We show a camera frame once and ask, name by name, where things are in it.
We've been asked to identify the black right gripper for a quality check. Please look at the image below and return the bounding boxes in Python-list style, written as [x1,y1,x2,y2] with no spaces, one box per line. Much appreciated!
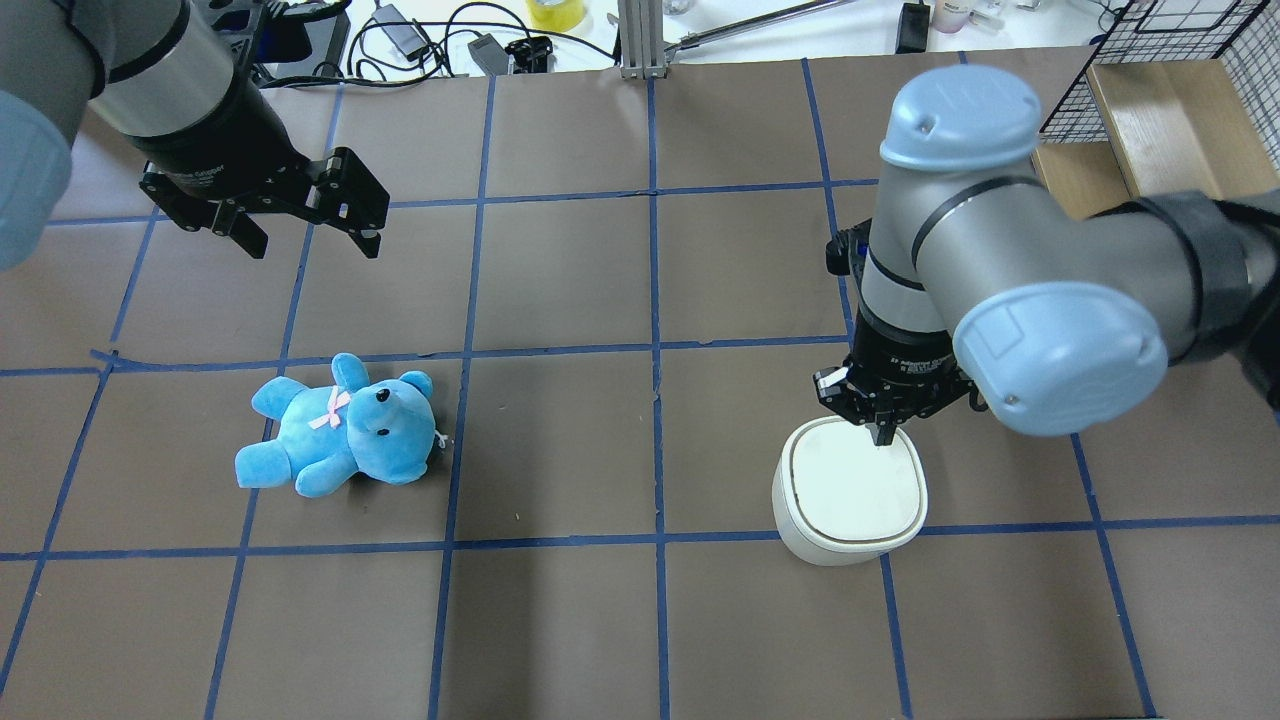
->
[813,307,986,447]

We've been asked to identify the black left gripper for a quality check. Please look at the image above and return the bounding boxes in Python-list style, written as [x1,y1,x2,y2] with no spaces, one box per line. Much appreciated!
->
[140,147,390,259]

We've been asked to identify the white trash can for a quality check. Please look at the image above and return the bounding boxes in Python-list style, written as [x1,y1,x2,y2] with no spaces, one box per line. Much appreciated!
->
[771,416,929,566]

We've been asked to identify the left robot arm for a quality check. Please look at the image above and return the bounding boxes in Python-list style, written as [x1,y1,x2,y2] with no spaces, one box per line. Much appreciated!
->
[1,1,390,269]

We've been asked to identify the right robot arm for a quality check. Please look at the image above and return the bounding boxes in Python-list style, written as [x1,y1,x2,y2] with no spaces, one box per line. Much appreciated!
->
[813,64,1277,446]

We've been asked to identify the black power adapter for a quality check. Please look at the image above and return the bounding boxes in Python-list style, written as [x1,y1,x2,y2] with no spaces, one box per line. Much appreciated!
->
[371,4,430,61]

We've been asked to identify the blue teddy bear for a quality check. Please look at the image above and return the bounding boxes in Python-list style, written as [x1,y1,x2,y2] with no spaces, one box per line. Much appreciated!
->
[234,354,451,498]

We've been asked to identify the yellow tape roll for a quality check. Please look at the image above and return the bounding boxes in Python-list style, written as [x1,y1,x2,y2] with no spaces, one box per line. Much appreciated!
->
[525,0,588,33]

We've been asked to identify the black cable clamp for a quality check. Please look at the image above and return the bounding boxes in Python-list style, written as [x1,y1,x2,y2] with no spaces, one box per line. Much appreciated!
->
[503,36,554,76]

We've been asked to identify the aluminium frame post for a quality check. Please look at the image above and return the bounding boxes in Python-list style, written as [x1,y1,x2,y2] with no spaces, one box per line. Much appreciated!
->
[617,1,669,79]

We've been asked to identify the wooden wire-mesh shelf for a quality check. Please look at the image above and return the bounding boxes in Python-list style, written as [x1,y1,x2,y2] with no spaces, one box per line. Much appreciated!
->
[1033,1,1277,218]

